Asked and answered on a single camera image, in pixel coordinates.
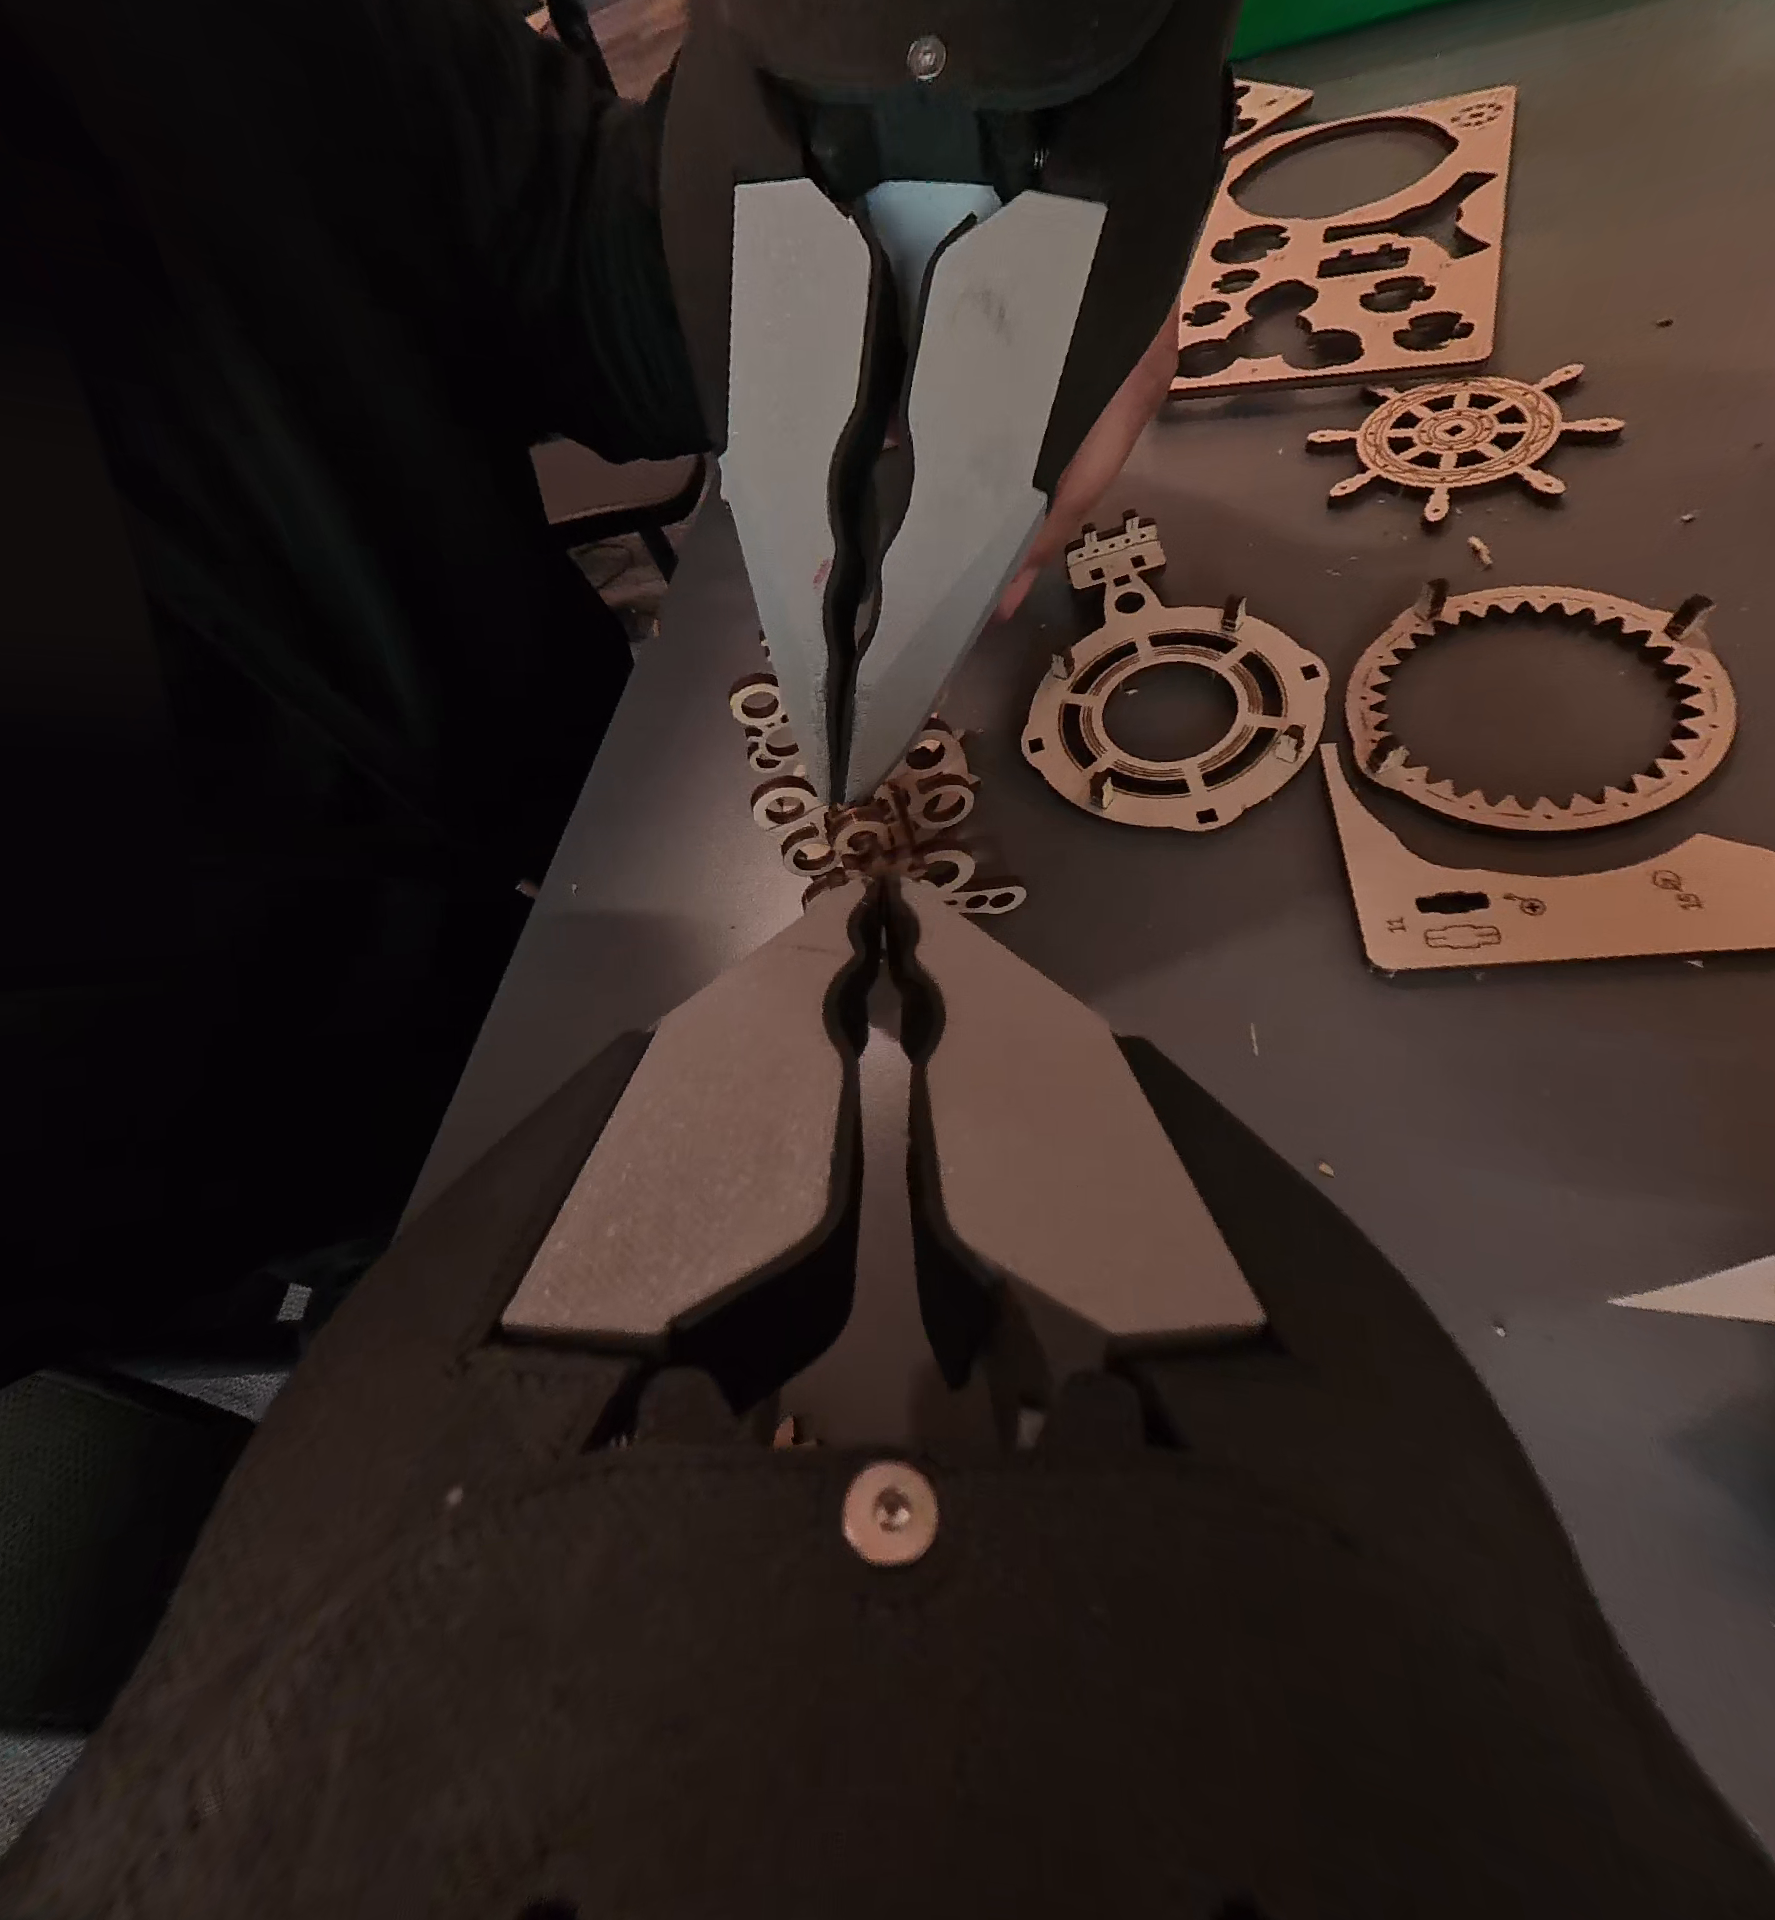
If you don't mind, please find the wooden sheet corner offcut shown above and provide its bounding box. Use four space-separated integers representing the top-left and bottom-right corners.
1320 742 1775 977

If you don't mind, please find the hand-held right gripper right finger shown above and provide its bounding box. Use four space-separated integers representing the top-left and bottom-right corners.
891 881 1270 1385

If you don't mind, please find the wooden ship wheel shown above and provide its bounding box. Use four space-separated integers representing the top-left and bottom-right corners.
1308 360 1629 528

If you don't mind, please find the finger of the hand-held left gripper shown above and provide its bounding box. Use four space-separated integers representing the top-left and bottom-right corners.
716 181 893 803
838 191 1110 801

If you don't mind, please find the black office chair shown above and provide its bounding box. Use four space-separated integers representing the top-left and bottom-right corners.
0 1357 267 1734

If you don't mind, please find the round wooden frame with stem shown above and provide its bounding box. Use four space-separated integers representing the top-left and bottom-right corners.
1022 517 1333 836

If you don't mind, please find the person's left hand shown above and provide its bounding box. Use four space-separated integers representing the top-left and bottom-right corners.
997 306 1185 623

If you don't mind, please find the punched-out wooden parts sheet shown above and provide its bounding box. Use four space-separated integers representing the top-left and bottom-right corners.
1171 87 1520 399

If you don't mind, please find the wooden ringed model assembly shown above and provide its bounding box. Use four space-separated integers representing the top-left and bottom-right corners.
726 673 1027 920

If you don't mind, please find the wooden inner-toothed ring gear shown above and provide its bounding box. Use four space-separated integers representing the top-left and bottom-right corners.
1344 583 1740 836

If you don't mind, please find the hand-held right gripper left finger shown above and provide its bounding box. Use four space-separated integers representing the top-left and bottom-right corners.
498 880 890 1416

